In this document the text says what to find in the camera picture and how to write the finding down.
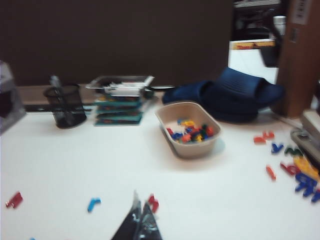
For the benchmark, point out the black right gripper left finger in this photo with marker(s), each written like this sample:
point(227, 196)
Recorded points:
point(127, 227)

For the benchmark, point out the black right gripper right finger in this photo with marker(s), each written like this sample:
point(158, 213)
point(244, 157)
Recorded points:
point(150, 228)

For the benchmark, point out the red letter h magnet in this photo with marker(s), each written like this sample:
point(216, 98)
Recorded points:
point(14, 200)
point(154, 202)

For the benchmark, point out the blue letter r magnet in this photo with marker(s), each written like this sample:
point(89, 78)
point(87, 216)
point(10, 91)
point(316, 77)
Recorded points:
point(93, 203)

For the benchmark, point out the letter magnet card pack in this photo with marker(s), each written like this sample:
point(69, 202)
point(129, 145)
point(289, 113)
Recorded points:
point(117, 106)
point(117, 121)
point(120, 114)
point(117, 99)

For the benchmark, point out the yellow letter o magnet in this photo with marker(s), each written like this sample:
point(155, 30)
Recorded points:
point(188, 123)

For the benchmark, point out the orange letter i magnet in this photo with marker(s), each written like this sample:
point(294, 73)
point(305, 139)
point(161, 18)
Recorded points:
point(270, 172)

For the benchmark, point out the blue letter y magnet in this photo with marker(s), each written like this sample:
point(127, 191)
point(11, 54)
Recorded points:
point(276, 147)

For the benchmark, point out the orange letter c magnet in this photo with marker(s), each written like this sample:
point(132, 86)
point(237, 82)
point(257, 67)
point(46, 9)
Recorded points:
point(269, 135)

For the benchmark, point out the red letter b magnet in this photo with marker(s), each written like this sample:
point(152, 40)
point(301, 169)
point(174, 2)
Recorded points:
point(290, 169)

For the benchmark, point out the blue letter g magnet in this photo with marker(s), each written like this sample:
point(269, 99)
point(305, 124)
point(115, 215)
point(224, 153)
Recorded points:
point(303, 180)

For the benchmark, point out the green letter m magnet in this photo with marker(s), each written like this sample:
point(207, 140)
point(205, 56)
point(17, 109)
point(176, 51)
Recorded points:
point(293, 151)

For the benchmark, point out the blue letter h magnet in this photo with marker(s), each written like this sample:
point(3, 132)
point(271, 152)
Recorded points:
point(310, 190)

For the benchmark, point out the beige pulp tray bowl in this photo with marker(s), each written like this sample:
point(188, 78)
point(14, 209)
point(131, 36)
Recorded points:
point(195, 151)

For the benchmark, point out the black mesh pen holder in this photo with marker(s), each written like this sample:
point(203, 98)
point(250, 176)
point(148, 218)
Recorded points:
point(67, 110)

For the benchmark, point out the white marker pen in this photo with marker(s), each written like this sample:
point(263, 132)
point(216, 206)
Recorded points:
point(125, 90)

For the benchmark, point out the clear plastic tray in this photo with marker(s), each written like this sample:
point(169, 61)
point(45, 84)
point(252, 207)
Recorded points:
point(100, 82)

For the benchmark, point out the grey face mask box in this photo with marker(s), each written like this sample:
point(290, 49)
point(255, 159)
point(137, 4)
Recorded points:
point(10, 100)

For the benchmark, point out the grey stapler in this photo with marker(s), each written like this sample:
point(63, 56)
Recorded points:
point(310, 130)

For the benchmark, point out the brown desk partition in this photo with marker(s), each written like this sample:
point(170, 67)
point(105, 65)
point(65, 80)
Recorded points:
point(112, 37)

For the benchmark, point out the white box with yellow label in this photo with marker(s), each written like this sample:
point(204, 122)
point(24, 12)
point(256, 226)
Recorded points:
point(245, 60)

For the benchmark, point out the brown wooden box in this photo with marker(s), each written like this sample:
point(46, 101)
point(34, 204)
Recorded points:
point(300, 62)

